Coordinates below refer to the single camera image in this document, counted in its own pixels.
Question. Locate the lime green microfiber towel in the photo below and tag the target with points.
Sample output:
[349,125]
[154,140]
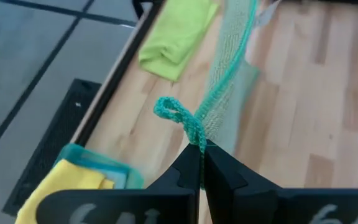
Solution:
[172,46]

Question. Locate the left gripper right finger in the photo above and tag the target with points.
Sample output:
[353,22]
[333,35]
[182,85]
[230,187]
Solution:
[259,205]

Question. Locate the black perforated metal panel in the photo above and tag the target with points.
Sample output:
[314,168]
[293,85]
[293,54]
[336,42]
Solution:
[51,140]

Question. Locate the pale green microfiber towel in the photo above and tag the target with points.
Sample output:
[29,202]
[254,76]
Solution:
[225,93]

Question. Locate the yellow microfiber towel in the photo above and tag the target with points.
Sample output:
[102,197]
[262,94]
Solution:
[73,177]

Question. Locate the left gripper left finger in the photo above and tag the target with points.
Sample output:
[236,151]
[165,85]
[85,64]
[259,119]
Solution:
[141,205]

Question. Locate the translucent teal plastic bin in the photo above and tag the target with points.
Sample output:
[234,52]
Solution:
[82,155]

